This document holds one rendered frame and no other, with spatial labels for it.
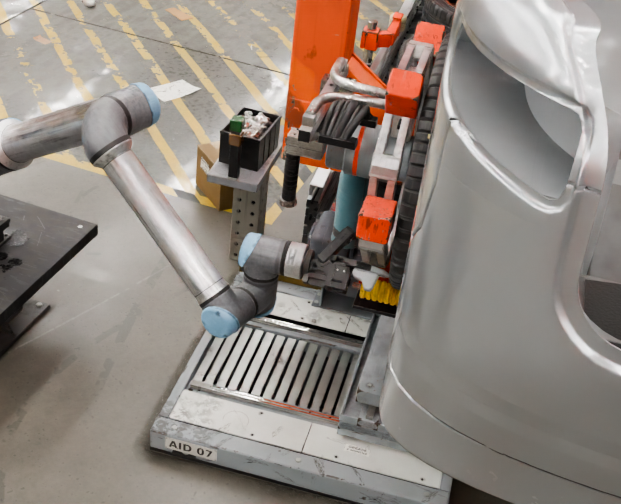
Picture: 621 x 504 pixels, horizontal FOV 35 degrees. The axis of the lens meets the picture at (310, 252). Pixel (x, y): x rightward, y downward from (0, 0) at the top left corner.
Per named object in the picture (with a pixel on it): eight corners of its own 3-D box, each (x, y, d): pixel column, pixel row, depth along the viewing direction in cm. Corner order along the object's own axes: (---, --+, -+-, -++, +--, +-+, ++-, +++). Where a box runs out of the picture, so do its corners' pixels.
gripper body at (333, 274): (349, 295, 246) (303, 284, 248) (357, 262, 247) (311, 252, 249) (347, 290, 238) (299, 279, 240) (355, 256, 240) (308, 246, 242)
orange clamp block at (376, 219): (394, 226, 228) (387, 246, 220) (361, 218, 229) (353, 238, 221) (398, 200, 224) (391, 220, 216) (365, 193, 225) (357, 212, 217)
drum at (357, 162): (401, 196, 246) (410, 147, 238) (320, 178, 249) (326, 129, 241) (410, 170, 257) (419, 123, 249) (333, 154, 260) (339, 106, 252)
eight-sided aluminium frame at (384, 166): (374, 304, 241) (410, 107, 210) (348, 298, 242) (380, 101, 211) (410, 198, 285) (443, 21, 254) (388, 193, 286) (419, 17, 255)
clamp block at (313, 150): (321, 161, 232) (323, 142, 229) (284, 153, 233) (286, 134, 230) (326, 152, 236) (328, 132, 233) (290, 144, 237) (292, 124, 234)
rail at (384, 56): (325, 245, 333) (333, 190, 321) (299, 239, 334) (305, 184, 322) (430, 8, 533) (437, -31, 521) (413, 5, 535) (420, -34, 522)
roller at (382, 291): (458, 325, 253) (462, 308, 250) (348, 299, 258) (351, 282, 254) (461, 312, 258) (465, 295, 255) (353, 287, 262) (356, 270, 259)
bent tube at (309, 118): (381, 142, 226) (388, 101, 220) (301, 125, 229) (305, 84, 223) (394, 111, 240) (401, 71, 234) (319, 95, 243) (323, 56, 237)
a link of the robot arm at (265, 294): (227, 313, 253) (230, 274, 246) (253, 293, 261) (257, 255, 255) (257, 327, 249) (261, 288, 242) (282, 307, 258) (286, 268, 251)
